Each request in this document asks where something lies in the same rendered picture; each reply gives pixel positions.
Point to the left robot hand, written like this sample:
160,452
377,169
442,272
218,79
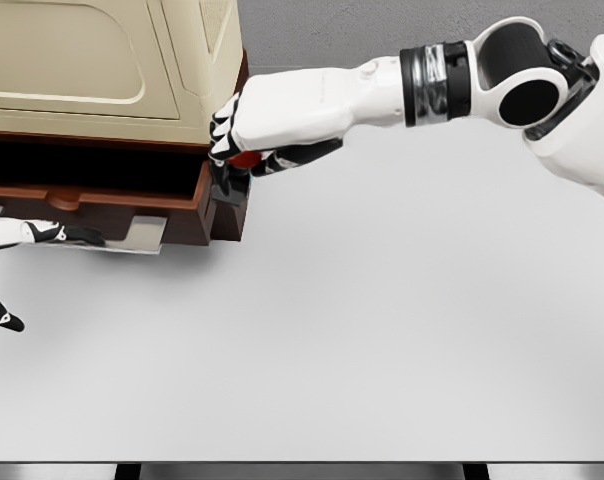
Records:
42,232

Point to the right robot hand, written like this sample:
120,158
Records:
282,110

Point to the brown wooden cabinet drawer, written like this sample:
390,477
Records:
132,204

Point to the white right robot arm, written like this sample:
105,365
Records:
482,85

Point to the beige cabinet with brown base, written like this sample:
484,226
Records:
82,60

